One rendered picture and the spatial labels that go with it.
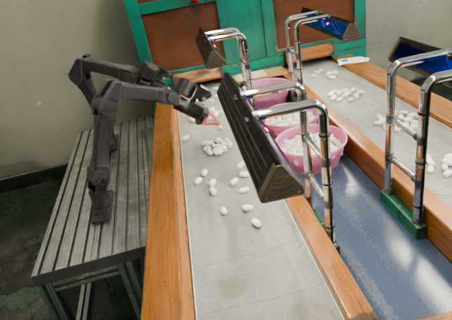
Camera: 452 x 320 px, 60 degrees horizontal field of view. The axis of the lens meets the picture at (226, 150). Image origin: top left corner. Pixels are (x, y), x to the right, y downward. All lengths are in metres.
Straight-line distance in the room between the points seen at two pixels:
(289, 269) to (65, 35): 2.59
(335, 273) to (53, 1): 2.72
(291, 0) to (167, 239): 1.69
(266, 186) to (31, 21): 2.74
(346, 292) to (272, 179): 0.34
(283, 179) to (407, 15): 3.31
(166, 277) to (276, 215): 0.37
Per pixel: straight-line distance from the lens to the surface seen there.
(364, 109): 1.81
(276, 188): 0.67
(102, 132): 1.44
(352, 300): 0.89
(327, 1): 2.50
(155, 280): 1.01
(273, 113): 0.85
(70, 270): 1.34
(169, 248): 1.09
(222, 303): 0.95
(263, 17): 2.38
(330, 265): 0.96
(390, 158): 1.20
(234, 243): 1.08
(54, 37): 3.21
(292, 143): 1.54
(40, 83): 3.31
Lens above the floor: 1.43
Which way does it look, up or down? 26 degrees down
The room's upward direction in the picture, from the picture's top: 11 degrees counter-clockwise
